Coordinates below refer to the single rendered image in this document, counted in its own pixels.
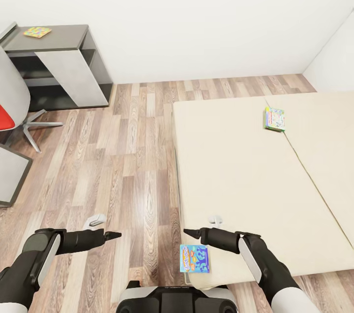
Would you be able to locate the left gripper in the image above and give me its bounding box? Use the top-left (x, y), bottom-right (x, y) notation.
top-left (71, 228), bottom-right (122, 253)

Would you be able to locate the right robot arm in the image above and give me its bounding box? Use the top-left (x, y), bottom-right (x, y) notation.
top-left (183, 215), bottom-right (320, 313)

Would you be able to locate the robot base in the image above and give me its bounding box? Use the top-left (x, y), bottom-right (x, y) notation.
top-left (116, 281), bottom-right (238, 313)

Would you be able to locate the jigsaw puzzle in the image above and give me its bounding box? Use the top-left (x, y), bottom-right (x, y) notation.
top-left (22, 27), bottom-right (51, 38)

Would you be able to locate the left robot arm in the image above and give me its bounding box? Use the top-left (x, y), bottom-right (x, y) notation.
top-left (0, 213), bottom-right (122, 313)

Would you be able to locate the board game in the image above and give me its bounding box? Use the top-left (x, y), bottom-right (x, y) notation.
top-left (180, 245), bottom-right (209, 273)
top-left (265, 107), bottom-right (285, 132)

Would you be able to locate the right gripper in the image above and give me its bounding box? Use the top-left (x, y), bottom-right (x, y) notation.
top-left (183, 228), bottom-right (227, 250)

